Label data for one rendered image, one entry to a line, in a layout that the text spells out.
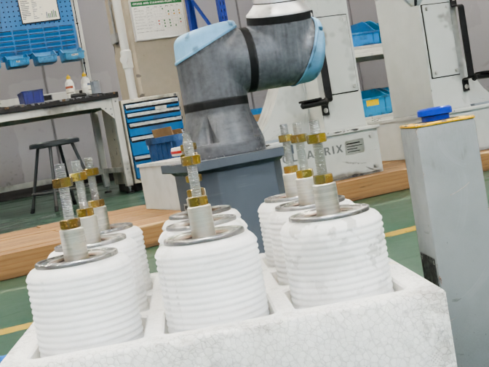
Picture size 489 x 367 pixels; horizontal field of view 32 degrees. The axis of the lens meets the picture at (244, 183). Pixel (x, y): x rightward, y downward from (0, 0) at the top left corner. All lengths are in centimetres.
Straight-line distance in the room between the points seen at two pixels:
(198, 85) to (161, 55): 595
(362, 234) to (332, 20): 266
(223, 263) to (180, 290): 5
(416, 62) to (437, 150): 270
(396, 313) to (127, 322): 24
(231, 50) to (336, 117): 190
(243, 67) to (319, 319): 82
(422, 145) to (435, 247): 12
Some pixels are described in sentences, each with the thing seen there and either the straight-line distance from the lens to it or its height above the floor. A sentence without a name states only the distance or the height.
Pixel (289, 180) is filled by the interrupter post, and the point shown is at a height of 27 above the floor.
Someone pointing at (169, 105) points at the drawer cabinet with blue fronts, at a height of 60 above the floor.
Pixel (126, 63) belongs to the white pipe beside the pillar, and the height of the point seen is 102.
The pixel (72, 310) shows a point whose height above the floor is 21.
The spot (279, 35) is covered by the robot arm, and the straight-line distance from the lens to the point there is 150.
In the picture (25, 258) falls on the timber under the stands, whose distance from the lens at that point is 278.
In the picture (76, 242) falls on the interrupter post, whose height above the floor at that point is 27.
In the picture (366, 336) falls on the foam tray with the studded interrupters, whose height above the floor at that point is 15.
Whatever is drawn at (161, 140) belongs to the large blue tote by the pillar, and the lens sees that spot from 561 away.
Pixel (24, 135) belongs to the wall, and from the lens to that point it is 932.
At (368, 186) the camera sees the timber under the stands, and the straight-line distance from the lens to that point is 325.
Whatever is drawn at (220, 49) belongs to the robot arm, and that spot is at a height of 48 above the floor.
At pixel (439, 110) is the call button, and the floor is 33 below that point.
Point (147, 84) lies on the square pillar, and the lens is 735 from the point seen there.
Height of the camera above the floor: 35
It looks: 4 degrees down
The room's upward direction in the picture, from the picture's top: 10 degrees counter-clockwise
